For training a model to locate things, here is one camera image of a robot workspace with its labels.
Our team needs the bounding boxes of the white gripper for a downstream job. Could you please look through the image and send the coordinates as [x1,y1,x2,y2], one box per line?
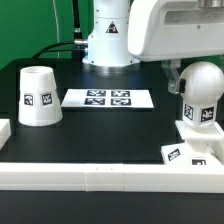
[128,0,224,94]

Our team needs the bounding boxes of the white lamp bulb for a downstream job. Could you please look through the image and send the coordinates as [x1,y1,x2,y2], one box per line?
[181,62,224,128]

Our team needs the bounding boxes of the white lamp base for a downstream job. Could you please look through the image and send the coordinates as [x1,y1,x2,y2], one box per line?
[161,121,224,167]

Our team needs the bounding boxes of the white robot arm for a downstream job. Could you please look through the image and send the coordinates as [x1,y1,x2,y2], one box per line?
[83,0,224,94]

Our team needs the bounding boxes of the white lamp shade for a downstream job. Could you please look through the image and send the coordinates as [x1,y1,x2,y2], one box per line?
[18,66,63,126]

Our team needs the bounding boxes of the white marker sheet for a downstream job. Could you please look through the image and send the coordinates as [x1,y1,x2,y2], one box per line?
[61,89,154,109]

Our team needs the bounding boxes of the white left fence piece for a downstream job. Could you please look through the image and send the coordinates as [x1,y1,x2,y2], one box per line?
[0,119,11,150]

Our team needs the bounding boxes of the black cable with metal connector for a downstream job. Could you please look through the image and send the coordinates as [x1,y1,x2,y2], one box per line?
[71,0,84,61]

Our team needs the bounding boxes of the white front fence rail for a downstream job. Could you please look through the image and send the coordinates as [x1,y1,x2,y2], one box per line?
[0,163,224,193]

